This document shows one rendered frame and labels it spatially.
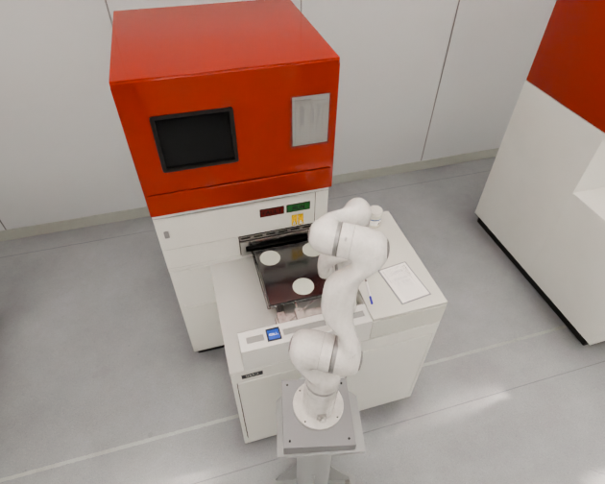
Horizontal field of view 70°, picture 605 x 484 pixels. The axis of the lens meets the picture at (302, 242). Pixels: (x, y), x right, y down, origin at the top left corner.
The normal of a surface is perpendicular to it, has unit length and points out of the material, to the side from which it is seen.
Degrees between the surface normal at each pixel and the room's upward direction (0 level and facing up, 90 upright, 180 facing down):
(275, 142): 90
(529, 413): 0
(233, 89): 90
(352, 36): 90
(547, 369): 0
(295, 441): 3
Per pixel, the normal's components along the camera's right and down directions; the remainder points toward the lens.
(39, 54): 0.28, 0.68
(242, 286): 0.01, -0.71
